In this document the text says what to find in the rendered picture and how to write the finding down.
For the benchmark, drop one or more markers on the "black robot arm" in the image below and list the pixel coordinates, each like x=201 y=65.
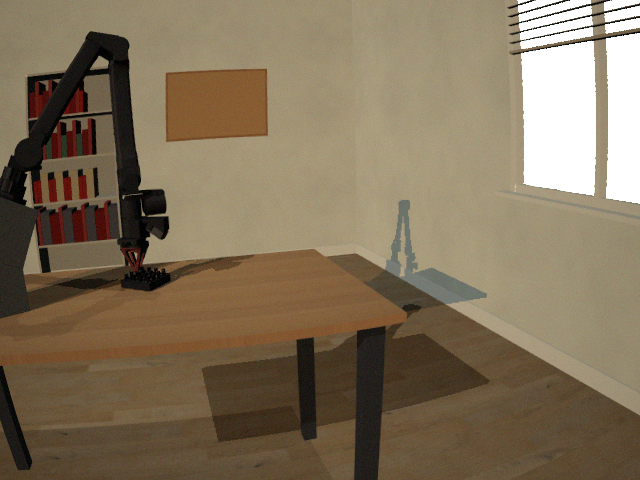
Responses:
x=28 y=154

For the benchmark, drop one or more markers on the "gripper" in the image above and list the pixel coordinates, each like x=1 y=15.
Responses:
x=138 y=246

